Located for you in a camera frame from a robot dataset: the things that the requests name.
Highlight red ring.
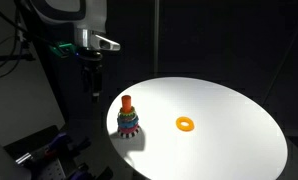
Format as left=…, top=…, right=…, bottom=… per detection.
left=118, top=125, right=140, bottom=134

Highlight orange stacker post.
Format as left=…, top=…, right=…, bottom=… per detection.
left=121, top=95, right=132, bottom=113

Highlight blue ring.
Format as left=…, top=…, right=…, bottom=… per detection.
left=117, top=118, right=140, bottom=130

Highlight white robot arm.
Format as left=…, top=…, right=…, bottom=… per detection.
left=28, top=0, right=121, bottom=101

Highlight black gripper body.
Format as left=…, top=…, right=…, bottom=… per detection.
left=78, top=50, right=102, bottom=94

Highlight clear plastic ring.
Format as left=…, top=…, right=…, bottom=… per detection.
left=117, top=112, right=139, bottom=124

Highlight black clamp tools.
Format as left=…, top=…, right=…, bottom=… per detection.
left=15, top=133, right=113, bottom=180

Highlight yellow orange ring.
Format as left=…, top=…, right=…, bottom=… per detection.
left=175, top=116, right=196, bottom=132

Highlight green gear ring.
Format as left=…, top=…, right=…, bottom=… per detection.
left=119, top=106, right=136, bottom=119

